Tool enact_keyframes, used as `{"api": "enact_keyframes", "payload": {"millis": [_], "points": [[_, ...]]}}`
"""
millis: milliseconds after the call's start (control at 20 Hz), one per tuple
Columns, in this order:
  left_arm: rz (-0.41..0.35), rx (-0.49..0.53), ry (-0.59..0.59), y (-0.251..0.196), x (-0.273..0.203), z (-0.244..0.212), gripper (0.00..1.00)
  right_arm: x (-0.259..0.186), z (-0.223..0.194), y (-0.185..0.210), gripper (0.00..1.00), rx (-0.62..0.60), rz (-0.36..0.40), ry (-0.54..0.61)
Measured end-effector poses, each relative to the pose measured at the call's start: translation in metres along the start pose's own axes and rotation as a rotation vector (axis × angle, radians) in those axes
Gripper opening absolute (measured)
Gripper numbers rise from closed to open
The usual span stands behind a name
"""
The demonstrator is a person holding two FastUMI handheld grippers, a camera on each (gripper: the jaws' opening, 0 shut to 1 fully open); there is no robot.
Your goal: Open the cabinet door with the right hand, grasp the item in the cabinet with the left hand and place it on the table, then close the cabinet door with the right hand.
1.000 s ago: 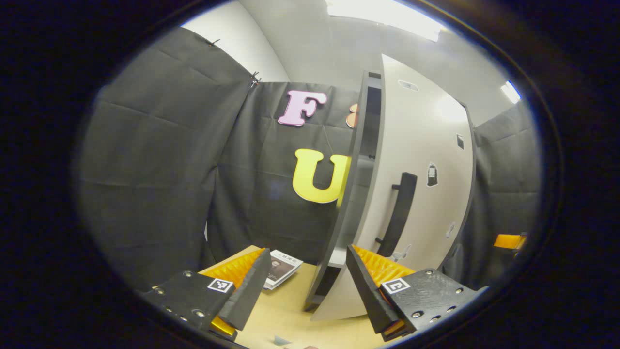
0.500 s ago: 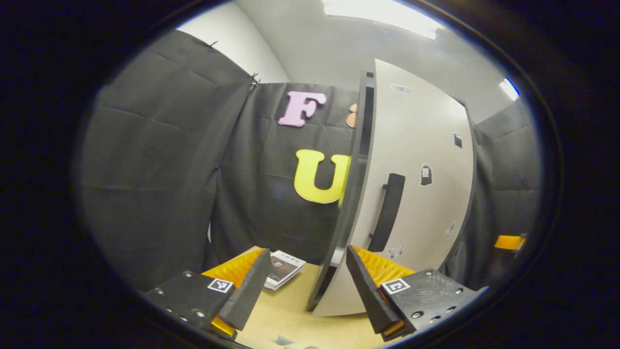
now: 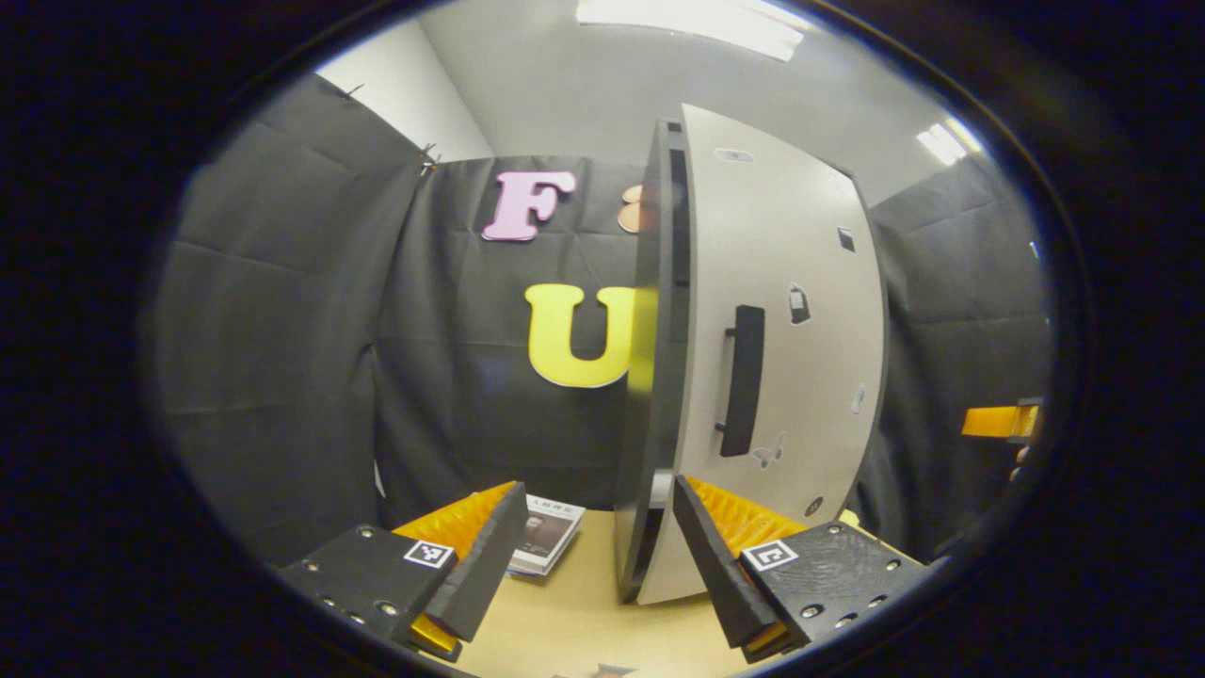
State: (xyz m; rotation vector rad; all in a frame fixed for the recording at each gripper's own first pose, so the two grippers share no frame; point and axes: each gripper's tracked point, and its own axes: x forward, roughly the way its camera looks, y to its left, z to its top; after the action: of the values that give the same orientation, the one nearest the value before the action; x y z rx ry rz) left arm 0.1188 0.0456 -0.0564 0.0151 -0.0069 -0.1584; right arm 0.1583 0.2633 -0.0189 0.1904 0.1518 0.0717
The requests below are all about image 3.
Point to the black backdrop cloth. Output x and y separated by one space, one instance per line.
282 330

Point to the beige cabinet door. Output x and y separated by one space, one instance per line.
810 235

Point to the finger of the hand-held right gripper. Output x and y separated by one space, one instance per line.
988 421

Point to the grey cabinet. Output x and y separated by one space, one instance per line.
664 424

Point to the small ceiling light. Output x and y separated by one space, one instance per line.
949 141

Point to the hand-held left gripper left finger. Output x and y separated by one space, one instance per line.
490 565

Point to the long ceiling light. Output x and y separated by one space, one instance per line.
687 24

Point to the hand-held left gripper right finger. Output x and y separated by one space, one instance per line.
715 574

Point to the white booklet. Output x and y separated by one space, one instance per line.
551 532

